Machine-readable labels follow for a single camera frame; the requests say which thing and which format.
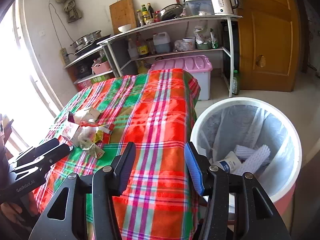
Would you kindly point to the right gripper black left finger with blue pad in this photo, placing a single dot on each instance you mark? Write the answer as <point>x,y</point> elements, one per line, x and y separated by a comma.
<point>65,214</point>

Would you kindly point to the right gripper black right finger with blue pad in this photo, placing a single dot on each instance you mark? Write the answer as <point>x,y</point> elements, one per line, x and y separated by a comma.
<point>238,206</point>

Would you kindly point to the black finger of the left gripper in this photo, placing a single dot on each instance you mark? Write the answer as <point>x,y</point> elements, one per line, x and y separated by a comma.
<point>45,161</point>
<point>34,152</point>

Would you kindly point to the white blue label bottle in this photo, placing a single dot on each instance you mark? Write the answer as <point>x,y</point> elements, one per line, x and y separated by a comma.
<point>230,163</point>

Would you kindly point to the clear cup red lid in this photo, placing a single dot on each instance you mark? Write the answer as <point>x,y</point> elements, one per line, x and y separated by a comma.
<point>87,134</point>

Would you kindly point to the white foam net sleeve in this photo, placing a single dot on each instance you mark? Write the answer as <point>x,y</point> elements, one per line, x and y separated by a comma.
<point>243,152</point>
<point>259,158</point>

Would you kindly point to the yellow red snack wrapper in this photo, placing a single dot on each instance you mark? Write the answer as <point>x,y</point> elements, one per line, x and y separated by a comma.
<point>102,137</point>

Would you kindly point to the beige paper bag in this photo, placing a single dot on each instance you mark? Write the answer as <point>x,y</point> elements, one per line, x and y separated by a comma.
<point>84,116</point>

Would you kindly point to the white round trash bin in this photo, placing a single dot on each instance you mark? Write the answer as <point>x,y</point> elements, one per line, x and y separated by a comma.
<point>252,123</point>

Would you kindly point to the person's left hand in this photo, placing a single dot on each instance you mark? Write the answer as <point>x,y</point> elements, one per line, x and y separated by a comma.
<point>12,211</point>

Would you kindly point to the pink plastic stool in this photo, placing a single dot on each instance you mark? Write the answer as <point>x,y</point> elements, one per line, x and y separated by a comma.
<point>282,204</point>

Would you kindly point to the red green plaid tablecloth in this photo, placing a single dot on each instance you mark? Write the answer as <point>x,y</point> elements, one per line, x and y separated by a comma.
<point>156,111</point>

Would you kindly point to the white power strip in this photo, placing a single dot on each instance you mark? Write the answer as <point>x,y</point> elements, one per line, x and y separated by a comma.
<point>64,56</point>

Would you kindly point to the pink plastic basket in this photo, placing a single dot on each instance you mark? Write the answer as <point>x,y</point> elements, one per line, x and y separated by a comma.
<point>99,68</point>

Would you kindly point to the green glass bottle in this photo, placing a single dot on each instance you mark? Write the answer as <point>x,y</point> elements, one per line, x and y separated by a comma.
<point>236,82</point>

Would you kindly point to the steel steamer pot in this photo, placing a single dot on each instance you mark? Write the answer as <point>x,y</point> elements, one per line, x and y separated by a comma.
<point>86,40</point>

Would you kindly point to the dark sauce bottle yellow label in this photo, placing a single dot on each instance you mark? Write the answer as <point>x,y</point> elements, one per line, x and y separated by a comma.
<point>142,47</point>

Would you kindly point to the clear oil jug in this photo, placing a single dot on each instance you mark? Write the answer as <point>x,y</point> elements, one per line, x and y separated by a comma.
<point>162,42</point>

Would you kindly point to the white metal shelf rack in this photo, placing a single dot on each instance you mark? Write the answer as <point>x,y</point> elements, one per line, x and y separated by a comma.
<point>120,54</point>

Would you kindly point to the white bowl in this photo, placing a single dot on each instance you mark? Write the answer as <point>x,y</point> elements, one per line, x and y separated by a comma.
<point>124,28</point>

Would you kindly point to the wooden door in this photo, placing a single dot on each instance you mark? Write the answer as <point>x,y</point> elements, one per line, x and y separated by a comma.
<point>270,44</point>

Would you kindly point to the wooden cutting board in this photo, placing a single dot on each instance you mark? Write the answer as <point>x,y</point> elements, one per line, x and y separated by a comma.
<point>122,13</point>

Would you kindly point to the steel pan lid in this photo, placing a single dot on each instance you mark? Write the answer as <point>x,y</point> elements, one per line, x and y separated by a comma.
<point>170,12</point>

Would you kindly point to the clear plastic container box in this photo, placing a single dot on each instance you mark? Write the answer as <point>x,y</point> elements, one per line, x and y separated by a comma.
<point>199,8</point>

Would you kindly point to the white electric kettle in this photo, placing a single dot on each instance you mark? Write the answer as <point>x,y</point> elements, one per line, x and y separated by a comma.
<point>224,7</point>

